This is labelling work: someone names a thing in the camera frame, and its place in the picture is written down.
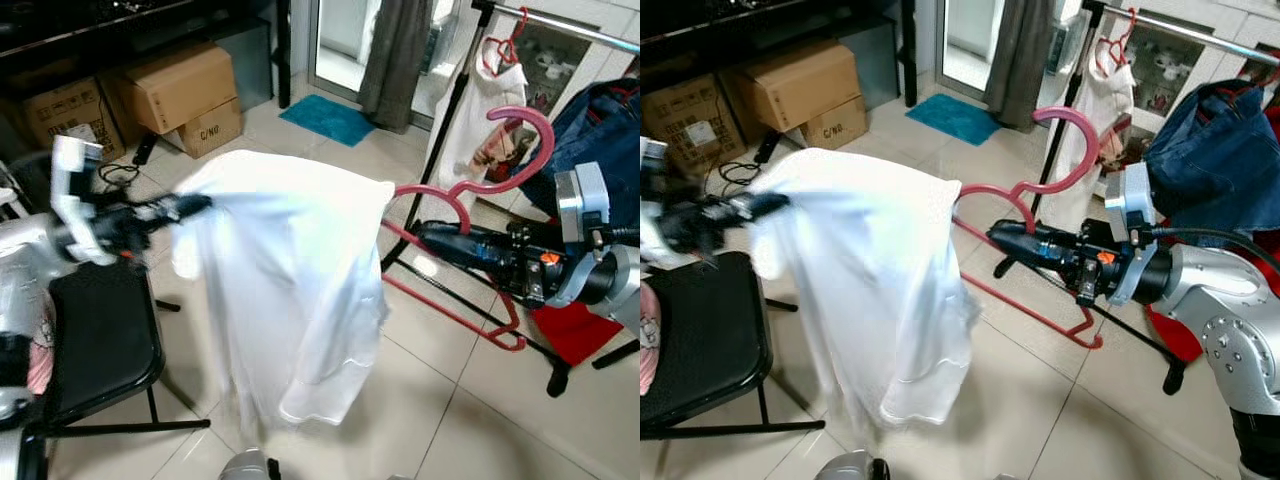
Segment metal clothes rack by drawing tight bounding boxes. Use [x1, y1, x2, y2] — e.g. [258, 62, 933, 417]
[990, 0, 1280, 397]
[380, 0, 640, 399]

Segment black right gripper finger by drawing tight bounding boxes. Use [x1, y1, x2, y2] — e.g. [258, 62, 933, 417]
[415, 220, 506, 247]
[425, 240, 509, 267]
[998, 240, 1079, 267]
[988, 220, 1076, 247]

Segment teal floor mat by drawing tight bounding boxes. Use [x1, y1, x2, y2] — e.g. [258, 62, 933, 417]
[905, 92, 1003, 148]
[278, 94, 377, 149]

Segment white glass-door cabinet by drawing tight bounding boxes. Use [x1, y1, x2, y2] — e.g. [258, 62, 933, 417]
[495, 0, 640, 116]
[1115, 0, 1280, 111]

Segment plain white shirt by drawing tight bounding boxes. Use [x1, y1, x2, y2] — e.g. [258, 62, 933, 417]
[168, 150, 397, 429]
[745, 148, 988, 433]

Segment pink white cloth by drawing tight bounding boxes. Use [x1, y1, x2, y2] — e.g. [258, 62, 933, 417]
[28, 298, 57, 397]
[640, 285, 667, 397]

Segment red clothes hanger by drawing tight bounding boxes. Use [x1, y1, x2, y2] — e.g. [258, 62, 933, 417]
[478, 7, 531, 79]
[950, 105, 1105, 351]
[380, 105, 557, 353]
[1092, 8, 1141, 79]

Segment cardboard box printed C/NO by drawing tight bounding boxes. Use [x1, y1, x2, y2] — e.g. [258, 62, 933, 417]
[176, 97, 245, 160]
[798, 95, 870, 152]

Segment blue denim garment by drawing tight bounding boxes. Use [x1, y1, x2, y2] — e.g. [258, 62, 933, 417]
[518, 78, 640, 229]
[1143, 78, 1280, 239]

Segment white shirt black letters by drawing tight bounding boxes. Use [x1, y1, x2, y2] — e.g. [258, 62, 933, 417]
[1040, 60, 1139, 239]
[430, 60, 533, 206]

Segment grey metal case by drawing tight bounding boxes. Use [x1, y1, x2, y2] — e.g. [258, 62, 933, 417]
[838, 18, 903, 107]
[213, 18, 275, 113]

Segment black folding chair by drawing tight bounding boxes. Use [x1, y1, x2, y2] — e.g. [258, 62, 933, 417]
[18, 260, 213, 443]
[640, 250, 829, 443]

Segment grey robot left leg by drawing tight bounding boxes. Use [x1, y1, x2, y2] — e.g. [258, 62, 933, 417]
[218, 448, 283, 480]
[815, 450, 893, 480]

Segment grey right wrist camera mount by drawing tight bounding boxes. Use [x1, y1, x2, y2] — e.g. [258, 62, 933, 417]
[553, 162, 614, 307]
[1103, 160, 1163, 307]

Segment black desk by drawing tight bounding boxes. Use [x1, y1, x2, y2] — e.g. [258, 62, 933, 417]
[0, 0, 294, 113]
[640, 0, 921, 109]

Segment plain cardboard box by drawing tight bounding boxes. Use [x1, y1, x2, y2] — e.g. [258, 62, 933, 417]
[742, 40, 867, 136]
[118, 42, 242, 137]

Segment cardboard box white label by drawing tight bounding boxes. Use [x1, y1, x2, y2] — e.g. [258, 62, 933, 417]
[18, 77, 128, 163]
[640, 73, 753, 179]

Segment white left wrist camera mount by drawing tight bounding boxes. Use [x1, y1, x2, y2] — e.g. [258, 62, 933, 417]
[50, 135, 105, 267]
[640, 137, 669, 196]

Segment glass sliding door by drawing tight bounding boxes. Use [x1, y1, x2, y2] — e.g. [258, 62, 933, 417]
[935, 0, 1101, 101]
[303, 0, 476, 103]

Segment grey curtain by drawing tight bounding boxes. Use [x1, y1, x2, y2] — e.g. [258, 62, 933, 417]
[985, 0, 1061, 132]
[358, 0, 434, 134]

